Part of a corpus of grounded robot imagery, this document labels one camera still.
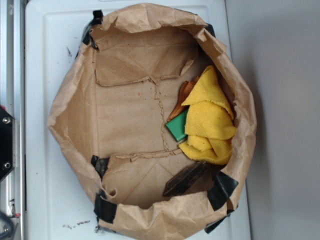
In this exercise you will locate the brown paper bag bin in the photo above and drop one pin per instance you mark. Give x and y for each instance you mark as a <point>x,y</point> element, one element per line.
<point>109,118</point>

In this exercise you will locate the dark brown wood chip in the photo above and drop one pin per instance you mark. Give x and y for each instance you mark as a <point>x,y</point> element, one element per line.
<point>184,179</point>

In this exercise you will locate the green plastic block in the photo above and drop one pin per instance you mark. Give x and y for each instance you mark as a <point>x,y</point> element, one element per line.
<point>176,126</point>

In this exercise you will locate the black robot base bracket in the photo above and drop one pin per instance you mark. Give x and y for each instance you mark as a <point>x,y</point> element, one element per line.
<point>7,136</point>

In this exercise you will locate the yellow cloth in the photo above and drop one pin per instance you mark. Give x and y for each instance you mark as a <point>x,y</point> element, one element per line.
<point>209,121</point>

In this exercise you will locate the silver metal rail frame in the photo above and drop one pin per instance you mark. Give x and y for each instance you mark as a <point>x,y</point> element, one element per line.
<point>12,97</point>

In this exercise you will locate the light orange wood chip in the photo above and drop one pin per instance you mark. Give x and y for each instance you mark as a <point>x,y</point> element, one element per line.
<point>184,92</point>

